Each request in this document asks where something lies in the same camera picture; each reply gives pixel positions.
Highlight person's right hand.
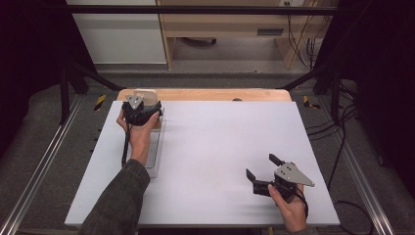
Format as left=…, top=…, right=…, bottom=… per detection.
left=267, top=184, right=309, bottom=234

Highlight right hand-held gripper black cable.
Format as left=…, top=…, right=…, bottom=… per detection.
left=295, top=186, right=310, bottom=220

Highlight aluminium rail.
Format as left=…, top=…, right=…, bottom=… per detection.
left=320, top=94, right=396, bottom=235
left=0, top=94, right=85, bottom=235

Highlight black frame brace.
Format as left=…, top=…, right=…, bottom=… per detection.
left=59, top=61, right=127, bottom=125
left=276, top=63, right=343, bottom=124

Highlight hanging cable bundle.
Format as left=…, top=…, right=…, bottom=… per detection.
left=285, top=2, right=324, bottom=71

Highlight black floor cables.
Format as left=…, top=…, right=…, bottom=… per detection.
left=306, top=80, right=377, bottom=235

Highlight black curtain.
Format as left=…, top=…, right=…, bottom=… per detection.
left=315, top=0, right=415, bottom=199
left=0, top=0, right=96, bottom=160

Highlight person's left hand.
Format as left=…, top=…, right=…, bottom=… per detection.
left=115, top=109, right=161, bottom=166

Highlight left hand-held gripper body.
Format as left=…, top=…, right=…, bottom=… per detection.
left=121, top=93, right=163, bottom=127

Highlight black horizontal frame bar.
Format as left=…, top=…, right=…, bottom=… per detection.
left=64, top=4, right=341, bottom=16

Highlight white cabinet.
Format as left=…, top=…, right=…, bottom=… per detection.
left=66, top=0, right=167, bottom=65

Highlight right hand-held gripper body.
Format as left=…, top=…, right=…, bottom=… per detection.
left=253, top=162, right=316, bottom=201

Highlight wooden table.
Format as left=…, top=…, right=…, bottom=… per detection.
left=116, top=87, right=293, bottom=103

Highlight grey power strip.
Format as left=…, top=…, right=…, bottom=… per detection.
left=256, top=28, right=285, bottom=36

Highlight yellow black striped tape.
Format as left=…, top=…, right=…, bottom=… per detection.
left=94, top=94, right=108, bottom=112
left=301, top=95, right=322, bottom=110

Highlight light wooden desk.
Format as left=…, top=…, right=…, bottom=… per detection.
left=156, top=0, right=335, bottom=71

